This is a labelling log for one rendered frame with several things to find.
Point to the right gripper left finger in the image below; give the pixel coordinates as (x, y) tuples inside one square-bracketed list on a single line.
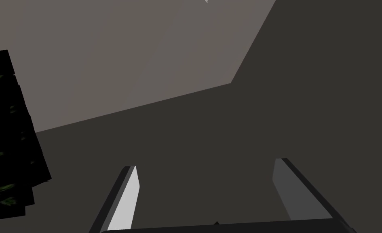
[(124, 200)]

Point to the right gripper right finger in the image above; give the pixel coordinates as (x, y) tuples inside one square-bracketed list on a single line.
[(299, 194)]

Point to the black window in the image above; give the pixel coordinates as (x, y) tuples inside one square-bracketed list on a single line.
[(6, 136)]

